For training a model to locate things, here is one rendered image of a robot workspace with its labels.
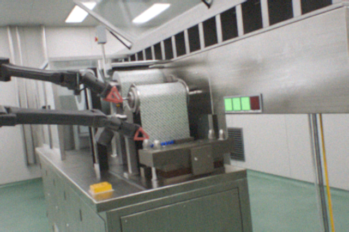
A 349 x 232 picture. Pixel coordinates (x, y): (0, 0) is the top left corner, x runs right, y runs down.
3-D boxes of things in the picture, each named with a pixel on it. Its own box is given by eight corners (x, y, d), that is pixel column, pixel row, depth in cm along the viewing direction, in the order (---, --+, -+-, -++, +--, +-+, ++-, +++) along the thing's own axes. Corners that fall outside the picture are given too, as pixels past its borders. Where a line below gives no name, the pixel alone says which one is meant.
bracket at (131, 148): (122, 175, 173) (115, 111, 172) (136, 172, 176) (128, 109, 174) (126, 176, 169) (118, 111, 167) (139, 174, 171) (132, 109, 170)
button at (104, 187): (90, 190, 148) (89, 184, 148) (107, 187, 151) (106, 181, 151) (94, 194, 142) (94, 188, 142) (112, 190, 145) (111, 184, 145)
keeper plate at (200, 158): (191, 174, 153) (188, 148, 152) (211, 170, 157) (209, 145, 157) (194, 175, 151) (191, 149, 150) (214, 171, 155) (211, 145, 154)
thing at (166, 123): (144, 150, 165) (139, 109, 164) (190, 142, 175) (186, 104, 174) (144, 150, 165) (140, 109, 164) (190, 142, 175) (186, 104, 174)
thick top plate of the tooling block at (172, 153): (139, 163, 160) (138, 149, 160) (216, 148, 177) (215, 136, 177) (153, 168, 145) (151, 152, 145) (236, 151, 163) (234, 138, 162)
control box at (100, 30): (94, 44, 220) (92, 28, 220) (105, 44, 223) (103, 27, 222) (96, 42, 214) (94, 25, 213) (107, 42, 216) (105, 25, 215)
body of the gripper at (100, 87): (105, 97, 162) (91, 87, 160) (99, 98, 172) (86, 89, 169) (113, 85, 164) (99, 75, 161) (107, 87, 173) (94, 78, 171)
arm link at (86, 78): (77, 81, 161) (85, 71, 160) (78, 78, 167) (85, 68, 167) (90, 90, 163) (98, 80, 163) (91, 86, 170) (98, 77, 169)
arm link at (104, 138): (101, 117, 149) (93, 110, 156) (89, 142, 150) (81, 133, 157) (124, 126, 157) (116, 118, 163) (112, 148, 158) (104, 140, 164)
